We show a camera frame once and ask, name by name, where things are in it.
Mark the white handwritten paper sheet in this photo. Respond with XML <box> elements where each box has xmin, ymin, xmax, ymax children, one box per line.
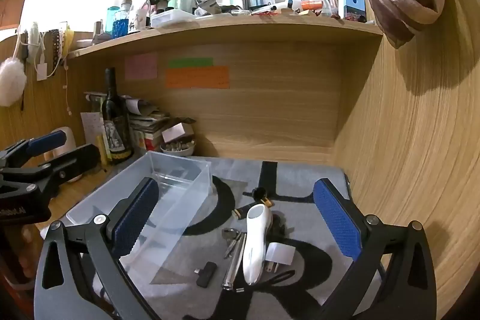
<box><xmin>80</xmin><ymin>111</ymin><xmax>104</xmax><ymax>146</ymax></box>

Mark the white tube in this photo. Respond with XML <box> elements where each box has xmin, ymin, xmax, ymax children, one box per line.
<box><xmin>251</xmin><ymin>0</ymin><xmax>301</xmax><ymax>15</ymax></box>

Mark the blue glass bottle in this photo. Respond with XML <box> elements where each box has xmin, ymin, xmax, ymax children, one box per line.
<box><xmin>112</xmin><ymin>0</ymin><xmax>134</xmax><ymax>39</ymax></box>

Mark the beige rounded container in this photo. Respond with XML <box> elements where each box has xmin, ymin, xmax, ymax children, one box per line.
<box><xmin>45</xmin><ymin>126</ymin><xmax>77</xmax><ymax>161</ymax></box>

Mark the blue and white box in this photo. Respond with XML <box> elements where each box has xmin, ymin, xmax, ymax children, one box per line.
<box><xmin>339</xmin><ymin>0</ymin><xmax>366</xmax><ymax>22</ymax></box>

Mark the white fluffy puff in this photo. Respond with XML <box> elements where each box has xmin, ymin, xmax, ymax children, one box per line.
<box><xmin>0</xmin><ymin>57</ymin><xmax>28</xmax><ymax>107</ymax></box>

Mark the silver metal cylinder tool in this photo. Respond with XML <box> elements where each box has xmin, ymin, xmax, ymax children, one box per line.
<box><xmin>221</xmin><ymin>233</ymin><xmax>248</xmax><ymax>291</ymax></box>

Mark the green paper note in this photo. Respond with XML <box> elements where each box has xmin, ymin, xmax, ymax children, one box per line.
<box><xmin>168</xmin><ymin>58</ymin><xmax>214</xmax><ymax>67</ymax></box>

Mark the white folded card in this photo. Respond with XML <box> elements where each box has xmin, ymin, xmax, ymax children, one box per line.
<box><xmin>161</xmin><ymin>123</ymin><xmax>196</xmax><ymax>142</ymax></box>

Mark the black usb adapter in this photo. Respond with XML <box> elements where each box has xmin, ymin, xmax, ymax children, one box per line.
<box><xmin>194</xmin><ymin>262</ymin><xmax>217</xmax><ymax>288</ymax></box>

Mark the white hanging cable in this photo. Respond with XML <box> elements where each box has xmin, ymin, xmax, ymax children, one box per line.
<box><xmin>62</xmin><ymin>58</ymin><xmax>74</xmax><ymax>115</ymax></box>

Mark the dark wine bottle elephant label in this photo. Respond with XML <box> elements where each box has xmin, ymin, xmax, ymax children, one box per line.
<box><xmin>100</xmin><ymin>67</ymin><xmax>134</xmax><ymax>165</ymax></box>

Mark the white charger plug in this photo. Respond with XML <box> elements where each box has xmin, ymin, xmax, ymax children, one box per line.
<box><xmin>264</xmin><ymin>242</ymin><xmax>295</xmax><ymax>274</ymax></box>

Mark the white handheld massager device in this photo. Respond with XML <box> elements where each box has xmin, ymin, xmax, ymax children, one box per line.
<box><xmin>242</xmin><ymin>204</ymin><xmax>273</xmax><ymax>286</ymax></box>

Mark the stack of books and papers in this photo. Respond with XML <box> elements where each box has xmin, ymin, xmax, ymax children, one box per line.
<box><xmin>84</xmin><ymin>91</ymin><xmax>197</xmax><ymax>152</ymax></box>

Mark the grey small case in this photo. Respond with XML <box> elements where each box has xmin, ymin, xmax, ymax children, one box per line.
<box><xmin>194</xmin><ymin>0</ymin><xmax>222</xmax><ymax>17</ymax></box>

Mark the white flat plastic box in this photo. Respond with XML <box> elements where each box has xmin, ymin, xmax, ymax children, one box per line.
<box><xmin>150</xmin><ymin>9</ymin><xmax>196</xmax><ymax>29</ymax></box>

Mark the clear plastic storage box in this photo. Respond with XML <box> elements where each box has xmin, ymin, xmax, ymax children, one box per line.
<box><xmin>65</xmin><ymin>151</ymin><xmax>212</xmax><ymax>287</ymax></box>

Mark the teal plastic bottle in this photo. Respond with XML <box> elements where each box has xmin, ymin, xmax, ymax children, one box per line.
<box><xmin>105</xmin><ymin>6</ymin><xmax>121</xmax><ymax>36</ymax></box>

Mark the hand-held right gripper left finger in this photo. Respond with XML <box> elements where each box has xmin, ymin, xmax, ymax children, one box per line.
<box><xmin>34</xmin><ymin>177</ymin><xmax>162</xmax><ymax>320</ymax></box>

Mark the wooden shelf board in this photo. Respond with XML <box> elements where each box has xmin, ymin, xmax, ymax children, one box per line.
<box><xmin>67</xmin><ymin>14</ymin><xmax>383</xmax><ymax>60</ymax></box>

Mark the grey mat with black pattern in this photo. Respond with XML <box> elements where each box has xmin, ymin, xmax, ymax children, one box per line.
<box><xmin>37</xmin><ymin>155</ymin><xmax>387</xmax><ymax>320</ymax></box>

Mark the white mug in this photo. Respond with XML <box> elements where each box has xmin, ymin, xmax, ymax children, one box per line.
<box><xmin>129</xmin><ymin>9</ymin><xmax>148</xmax><ymax>31</ymax></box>

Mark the person's left hand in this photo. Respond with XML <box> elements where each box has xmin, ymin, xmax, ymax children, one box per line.
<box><xmin>0</xmin><ymin>226</ymin><xmax>40</xmax><ymax>287</ymax></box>

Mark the patterned hair band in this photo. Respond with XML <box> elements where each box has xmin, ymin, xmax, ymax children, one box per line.
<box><xmin>44</xmin><ymin>28</ymin><xmax>70</xmax><ymax>77</ymax></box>

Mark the silver nail clipper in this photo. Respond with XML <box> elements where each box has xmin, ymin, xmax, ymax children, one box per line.
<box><xmin>222</xmin><ymin>227</ymin><xmax>244</xmax><ymax>261</ymax></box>

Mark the black bar with gold bands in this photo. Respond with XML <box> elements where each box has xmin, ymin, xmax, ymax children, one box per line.
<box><xmin>232</xmin><ymin>197</ymin><xmax>271</xmax><ymax>220</ymax></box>

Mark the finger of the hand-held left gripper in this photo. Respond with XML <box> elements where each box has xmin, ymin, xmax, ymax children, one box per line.
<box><xmin>0</xmin><ymin>143</ymin><xmax>102</xmax><ymax>195</ymax></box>
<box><xmin>0</xmin><ymin>130</ymin><xmax>68</xmax><ymax>167</ymax></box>

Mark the pink paper note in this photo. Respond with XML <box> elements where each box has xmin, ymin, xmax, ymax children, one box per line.
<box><xmin>124</xmin><ymin>53</ymin><xmax>158</xmax><ymax>81</ymax></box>

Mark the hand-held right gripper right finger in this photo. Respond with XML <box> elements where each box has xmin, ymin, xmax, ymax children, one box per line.
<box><xmin>313</xmin><ymin>178</ymin><xmax>437</xmax><ymax>320</ymax></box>

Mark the orange paper note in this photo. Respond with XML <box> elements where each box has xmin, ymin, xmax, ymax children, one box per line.
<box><xmin>165</xmin><ymin>66</ymin><xmax>230</xmax><ymax>89</ymax></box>

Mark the white bowl of stones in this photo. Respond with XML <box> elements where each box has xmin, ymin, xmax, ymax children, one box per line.
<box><xmin>160</xmin><ymin>140</ymin><xmax>196</xmax><ymax>157</ymax></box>

